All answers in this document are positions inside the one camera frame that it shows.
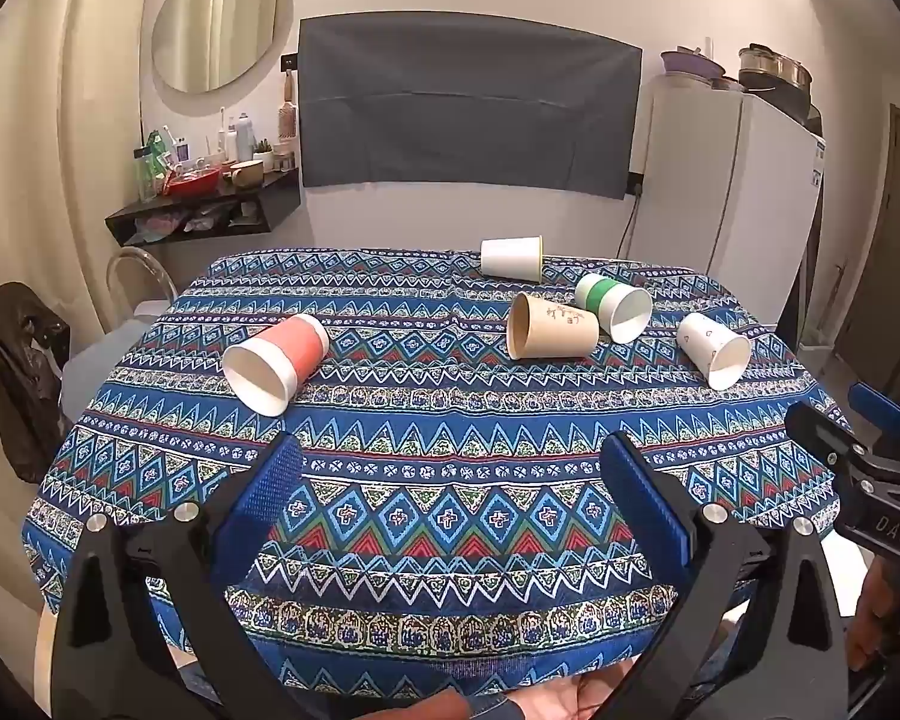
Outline dark grey cloth cover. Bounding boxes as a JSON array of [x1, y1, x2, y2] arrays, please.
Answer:
[[298, 13, 643, 201]]

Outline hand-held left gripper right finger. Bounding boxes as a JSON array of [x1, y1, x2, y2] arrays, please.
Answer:
[[600, 431, 852, 720]]

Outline purple bowl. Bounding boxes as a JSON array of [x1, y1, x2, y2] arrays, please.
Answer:
[[660, 49, 725, 83]]

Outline red paper cup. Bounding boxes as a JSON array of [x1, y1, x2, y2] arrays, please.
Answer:
[[222, 313, 331, 418]]

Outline red bowl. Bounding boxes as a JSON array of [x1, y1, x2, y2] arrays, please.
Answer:
[[163, 169, 222, 197]]

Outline white paper cup yellow rim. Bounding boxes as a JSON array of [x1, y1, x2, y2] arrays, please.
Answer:
[[480, 235, 545, 284]]

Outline black power cable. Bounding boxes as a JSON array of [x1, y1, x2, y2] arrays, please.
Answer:
[[616, 191, 643, 260]]

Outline person's right hand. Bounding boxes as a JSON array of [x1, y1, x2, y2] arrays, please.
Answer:
[[846, 559, 899, 674]]

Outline black plastic bag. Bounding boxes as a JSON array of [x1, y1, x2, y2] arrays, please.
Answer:
[[0, 282, 72, 485]]

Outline wooden bottle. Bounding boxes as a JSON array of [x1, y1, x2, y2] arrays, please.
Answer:
[[277, 69, 299, 140]]

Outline green and white paper cup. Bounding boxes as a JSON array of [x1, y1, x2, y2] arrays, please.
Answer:
[[574, 273, 653, 345]]

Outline person's left hand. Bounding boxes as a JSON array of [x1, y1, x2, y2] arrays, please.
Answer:
[[506, 656, 638, 720]]

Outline green plastic bottle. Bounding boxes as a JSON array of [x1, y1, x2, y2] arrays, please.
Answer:
[[135, 131, 175, 202]]

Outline blue patterned tablecloth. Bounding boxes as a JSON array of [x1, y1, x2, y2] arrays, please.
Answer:
[[21, 246, 845, 695]]

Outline dark door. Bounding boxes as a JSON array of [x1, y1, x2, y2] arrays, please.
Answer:
[[832, 105, 900, 385]]

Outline dark cooking pot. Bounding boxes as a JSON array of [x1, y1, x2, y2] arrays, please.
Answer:
[[739, 79, 823, 122]]

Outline white refrigerator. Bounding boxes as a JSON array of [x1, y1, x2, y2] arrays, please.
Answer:
[[628, 75, 826, 327]]

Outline black wall shelf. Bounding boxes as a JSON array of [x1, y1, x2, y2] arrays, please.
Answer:
[[105, 167, 302, 245]]

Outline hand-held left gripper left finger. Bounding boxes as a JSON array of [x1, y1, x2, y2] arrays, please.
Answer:
[[49, 431, 305, 720]]

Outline steel pot with lid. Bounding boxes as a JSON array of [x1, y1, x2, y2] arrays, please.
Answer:
[[737, 43, 812, 91]]

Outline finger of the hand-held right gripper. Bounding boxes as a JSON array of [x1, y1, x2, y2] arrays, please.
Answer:
[[849, 382, 900, 440], [785, 399, 862, 475]]

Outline brown paper cup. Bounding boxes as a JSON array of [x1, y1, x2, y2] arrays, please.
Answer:
[[505, 292, 600, 361]]

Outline clear acrylic chair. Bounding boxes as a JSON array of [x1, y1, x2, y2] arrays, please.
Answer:
[[60, 246, 179, 421]]

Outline white paper cup small prints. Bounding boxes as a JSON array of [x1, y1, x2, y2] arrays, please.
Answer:
[[676, 312, 753, 391]]

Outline oval wall mirror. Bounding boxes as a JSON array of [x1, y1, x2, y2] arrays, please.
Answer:
[[151, 0, 293, 95]]

